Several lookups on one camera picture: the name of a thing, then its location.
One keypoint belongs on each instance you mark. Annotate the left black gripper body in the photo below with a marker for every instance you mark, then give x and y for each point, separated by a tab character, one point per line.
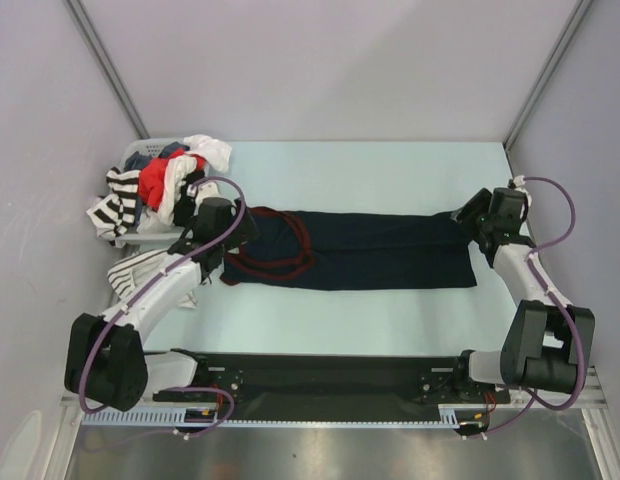
246	232

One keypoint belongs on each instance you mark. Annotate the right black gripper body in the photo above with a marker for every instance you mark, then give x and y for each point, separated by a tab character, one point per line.
478	220

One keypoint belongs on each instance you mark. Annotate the navy tank top red trim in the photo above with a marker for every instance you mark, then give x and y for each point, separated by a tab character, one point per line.
352	252

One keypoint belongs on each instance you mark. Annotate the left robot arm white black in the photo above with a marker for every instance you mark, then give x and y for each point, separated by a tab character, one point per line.
106	364

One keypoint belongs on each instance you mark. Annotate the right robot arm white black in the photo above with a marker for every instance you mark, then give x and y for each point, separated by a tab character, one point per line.
547	347

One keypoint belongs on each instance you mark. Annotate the thin striped white tank top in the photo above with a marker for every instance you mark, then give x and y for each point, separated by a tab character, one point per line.
135	267

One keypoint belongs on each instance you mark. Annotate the grey blue tank top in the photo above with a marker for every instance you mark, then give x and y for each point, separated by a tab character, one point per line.
139	153

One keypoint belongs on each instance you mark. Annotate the black white striped tank top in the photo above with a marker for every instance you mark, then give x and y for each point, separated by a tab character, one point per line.
115	214

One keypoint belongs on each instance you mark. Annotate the grey plastic laundry basket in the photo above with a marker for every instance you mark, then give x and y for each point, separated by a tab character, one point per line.
154	230

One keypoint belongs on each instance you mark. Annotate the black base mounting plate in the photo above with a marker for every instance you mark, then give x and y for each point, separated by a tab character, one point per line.
334	387

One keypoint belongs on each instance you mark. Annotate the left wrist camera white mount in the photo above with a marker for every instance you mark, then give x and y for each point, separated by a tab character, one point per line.
202	191

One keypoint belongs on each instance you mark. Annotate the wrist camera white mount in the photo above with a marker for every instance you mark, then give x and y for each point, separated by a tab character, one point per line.
518	183
202	191

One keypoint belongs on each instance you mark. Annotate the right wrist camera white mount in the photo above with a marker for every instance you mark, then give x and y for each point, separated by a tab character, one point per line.
518	183

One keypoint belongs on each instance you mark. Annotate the slotted cable duct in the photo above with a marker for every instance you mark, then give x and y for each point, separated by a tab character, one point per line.
195	419

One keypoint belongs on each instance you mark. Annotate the aluminium extrusion rail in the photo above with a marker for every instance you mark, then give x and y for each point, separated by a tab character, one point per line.
591	395

